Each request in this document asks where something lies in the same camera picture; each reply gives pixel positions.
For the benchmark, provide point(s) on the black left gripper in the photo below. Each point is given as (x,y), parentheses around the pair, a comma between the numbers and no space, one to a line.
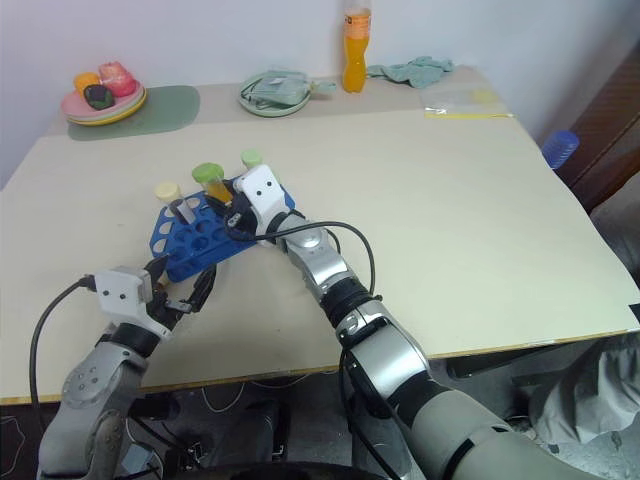
(165,312)

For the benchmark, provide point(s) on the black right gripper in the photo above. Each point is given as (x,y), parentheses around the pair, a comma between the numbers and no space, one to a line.
(241,222)

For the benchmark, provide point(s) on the green-capped tube with orange liquid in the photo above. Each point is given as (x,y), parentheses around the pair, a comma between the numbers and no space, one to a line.
(216,189)

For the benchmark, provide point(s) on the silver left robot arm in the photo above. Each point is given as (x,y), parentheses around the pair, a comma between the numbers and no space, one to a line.
(95,380)

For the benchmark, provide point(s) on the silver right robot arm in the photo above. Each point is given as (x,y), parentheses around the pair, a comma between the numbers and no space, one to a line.
(390,360)

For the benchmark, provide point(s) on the blue test tube rack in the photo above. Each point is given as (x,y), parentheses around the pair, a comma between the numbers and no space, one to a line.
(200,240)

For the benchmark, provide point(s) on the light green-capped test tube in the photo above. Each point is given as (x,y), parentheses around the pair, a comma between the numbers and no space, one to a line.
(251,159)

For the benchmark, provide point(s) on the cream-capped clear test tube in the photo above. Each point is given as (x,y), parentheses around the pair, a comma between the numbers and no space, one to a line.
(170,192)

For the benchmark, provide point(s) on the green placemat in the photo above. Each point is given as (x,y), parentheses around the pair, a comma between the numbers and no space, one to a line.
(170,107)

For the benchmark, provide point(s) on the packaged item on green plate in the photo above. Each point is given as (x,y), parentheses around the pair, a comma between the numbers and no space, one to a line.
(277,90)

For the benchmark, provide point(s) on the stack of coloured plates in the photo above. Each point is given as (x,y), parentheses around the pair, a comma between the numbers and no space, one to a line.
(125,107)

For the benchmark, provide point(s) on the pink toy peach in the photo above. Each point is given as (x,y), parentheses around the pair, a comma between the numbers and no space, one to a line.
(117,77)

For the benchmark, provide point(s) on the dark toy mangosteen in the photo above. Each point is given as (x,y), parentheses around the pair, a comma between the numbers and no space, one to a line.
(99,96)

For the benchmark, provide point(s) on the black device under table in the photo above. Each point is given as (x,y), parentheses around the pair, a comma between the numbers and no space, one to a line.
(240,430)

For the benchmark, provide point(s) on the orange toy fruit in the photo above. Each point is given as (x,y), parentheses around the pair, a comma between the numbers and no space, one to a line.
(85,80)

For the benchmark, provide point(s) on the orange juice bottle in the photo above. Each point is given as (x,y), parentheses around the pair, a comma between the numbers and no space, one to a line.
(356,55)

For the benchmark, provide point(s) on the crumpled green cloth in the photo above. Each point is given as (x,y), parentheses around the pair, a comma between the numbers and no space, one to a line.
(415,70)

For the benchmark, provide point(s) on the clear zip plastic bag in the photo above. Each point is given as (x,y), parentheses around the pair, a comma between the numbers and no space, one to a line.
(465,102)

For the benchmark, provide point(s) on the blue ribbed plastic cap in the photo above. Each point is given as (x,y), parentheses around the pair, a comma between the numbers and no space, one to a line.
(560,147)

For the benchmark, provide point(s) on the dark wooden furniture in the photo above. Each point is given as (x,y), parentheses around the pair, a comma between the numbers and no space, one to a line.
(612,130)

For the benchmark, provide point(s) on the grey fabric cover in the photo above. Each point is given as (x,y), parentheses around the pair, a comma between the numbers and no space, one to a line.
(615,380)

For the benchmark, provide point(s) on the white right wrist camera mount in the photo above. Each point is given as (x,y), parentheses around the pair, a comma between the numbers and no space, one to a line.
(262,192)

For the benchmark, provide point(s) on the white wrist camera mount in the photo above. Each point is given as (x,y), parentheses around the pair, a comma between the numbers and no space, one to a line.
(262,192)
(120,292)

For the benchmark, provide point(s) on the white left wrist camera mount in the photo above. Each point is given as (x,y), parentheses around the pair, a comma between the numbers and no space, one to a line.
(120,292)

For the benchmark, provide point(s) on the black table frame bar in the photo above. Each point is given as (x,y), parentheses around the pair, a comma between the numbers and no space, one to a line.
(500,362)

